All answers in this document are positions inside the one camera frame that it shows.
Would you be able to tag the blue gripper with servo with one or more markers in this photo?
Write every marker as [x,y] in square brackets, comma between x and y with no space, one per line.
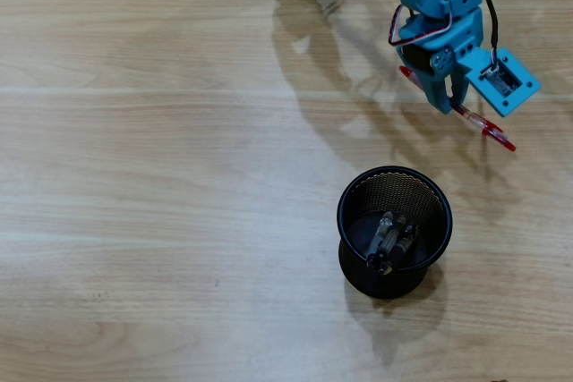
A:
[440,70]

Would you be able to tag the red gel pen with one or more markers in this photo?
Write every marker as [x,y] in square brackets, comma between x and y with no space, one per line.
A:
[492,131]

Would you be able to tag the grey grip retractable pen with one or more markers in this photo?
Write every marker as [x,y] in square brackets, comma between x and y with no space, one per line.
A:
[408,234]

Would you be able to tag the pens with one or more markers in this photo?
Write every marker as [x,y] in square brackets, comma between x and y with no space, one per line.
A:
[381,239]

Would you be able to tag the black grip silver-band pen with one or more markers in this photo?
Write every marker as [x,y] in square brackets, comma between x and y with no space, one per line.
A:
[394,252]

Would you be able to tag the black mesh pen holder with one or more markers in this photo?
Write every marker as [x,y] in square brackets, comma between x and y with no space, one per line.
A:
[358,274]

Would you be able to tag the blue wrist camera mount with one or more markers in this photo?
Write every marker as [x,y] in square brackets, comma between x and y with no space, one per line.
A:
[506,82]

